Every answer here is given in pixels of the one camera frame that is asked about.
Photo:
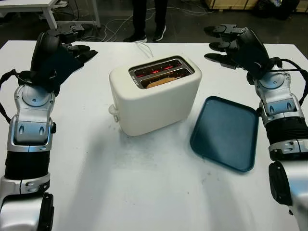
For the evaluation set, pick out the dark teal plastic tray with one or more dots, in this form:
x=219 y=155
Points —
x=223 y=130

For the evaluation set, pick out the white toaster lever knob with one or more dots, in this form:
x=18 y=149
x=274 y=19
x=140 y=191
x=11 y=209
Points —
x=112 y=110

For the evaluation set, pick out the browned toast slice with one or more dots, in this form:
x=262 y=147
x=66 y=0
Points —
x=160 y=83

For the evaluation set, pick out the person in black trousers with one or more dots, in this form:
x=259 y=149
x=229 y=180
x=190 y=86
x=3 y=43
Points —
x=139 y=19

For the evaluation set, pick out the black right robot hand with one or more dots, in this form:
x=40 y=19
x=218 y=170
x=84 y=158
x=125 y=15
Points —
x=252 y=45

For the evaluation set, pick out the light wooden crate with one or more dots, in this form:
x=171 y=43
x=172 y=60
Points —
x=216 y=3

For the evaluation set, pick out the black bag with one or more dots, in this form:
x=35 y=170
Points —
x=272 y=9

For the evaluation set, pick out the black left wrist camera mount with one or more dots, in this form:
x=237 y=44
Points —
x=55 y=69

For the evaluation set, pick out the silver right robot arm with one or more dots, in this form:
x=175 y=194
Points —
x=276 y=115

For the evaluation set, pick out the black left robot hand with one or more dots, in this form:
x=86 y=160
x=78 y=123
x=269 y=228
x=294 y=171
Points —
x=44 y=53

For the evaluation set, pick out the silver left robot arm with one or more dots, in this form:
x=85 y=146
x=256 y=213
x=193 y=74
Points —
x=29 y=120

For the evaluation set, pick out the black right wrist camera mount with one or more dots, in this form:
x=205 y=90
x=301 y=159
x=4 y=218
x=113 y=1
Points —
x=258 y=69

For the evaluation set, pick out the cream white two-slot toaster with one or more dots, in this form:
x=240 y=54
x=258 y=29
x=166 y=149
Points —
x=154 y=106

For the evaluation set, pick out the white office desk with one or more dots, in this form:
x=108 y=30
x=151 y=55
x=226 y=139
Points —
x=24 y=3

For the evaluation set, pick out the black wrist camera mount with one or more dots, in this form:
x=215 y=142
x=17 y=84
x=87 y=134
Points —
x=55 y=69
x=258 y=69

